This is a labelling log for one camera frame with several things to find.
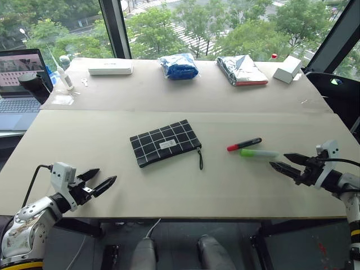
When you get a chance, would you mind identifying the white sealant tube with nozzle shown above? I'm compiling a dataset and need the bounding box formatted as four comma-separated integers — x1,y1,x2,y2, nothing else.
46,44,75,91

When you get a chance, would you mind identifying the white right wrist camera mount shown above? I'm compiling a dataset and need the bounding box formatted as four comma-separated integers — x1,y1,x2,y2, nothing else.
314,139,340,190

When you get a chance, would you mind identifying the flat white rectangular box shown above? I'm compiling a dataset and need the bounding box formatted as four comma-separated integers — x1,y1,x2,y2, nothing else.
87,61,134,76

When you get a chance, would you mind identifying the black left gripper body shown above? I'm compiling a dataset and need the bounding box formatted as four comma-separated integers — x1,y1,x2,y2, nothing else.
67,178,95,206

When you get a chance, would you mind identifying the white cable under table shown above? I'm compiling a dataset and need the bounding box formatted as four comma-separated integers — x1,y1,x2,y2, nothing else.
145,218,162,239

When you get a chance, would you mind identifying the black chair with green sticker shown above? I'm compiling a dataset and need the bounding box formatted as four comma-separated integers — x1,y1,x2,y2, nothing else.
304,71,360,133

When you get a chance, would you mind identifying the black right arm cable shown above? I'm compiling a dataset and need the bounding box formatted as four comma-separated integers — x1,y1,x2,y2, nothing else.
314,157,360,167

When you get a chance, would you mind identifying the laptop computer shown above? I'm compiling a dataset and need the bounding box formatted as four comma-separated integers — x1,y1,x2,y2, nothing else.
0,48,54,131

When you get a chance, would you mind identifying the blue item in plastic bag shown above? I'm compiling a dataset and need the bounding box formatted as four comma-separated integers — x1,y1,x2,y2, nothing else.
156,53,200,82

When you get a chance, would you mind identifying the silver red foil package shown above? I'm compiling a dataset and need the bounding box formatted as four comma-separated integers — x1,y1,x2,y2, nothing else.
215,55,269,87

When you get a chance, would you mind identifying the small white cardboard box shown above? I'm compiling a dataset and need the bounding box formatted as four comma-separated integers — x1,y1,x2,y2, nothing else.
272,55,303,84

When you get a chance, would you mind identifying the grey rounded robot leg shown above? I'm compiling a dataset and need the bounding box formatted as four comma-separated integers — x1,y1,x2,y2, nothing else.
132,237,157,270
197,235,236,270

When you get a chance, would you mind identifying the small clear plastic bag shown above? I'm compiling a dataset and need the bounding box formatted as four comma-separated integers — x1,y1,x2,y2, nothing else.
52,94,74,106

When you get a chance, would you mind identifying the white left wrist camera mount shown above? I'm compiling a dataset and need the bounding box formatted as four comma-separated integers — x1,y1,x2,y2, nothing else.
50,162,78,212

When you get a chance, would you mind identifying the green capped translucent glue stick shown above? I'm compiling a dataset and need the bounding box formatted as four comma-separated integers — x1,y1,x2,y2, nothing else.
240,149,281,159

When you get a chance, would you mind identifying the black marker with red cap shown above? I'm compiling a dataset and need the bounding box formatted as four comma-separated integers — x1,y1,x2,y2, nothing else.
226,137,263,152

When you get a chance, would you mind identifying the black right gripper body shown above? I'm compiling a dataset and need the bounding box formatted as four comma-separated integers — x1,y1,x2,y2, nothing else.
294,157,327,187

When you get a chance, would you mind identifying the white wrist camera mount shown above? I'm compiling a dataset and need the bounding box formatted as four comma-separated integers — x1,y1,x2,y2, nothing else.
314,139,340,190
50,162,78,212

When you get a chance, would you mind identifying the black cylindrical webcam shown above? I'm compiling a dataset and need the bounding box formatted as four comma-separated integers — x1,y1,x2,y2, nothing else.
18,72,52,105

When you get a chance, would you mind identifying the black white grid pencil case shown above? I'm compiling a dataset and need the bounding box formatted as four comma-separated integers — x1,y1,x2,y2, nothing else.
129,119,204,170

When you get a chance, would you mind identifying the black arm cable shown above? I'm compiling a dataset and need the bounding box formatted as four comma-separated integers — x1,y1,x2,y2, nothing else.
21,164,54,208
314,157,360,167

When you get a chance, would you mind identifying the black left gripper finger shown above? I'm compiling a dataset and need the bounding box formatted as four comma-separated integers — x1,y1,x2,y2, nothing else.
76,168,101,183
92,175,118,198

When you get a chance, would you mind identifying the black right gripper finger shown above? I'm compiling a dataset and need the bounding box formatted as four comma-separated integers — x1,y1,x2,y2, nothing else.
283,152,310,167
269,161,305,182

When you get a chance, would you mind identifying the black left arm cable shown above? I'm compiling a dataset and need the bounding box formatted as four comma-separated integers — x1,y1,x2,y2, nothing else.
21,164,54,208

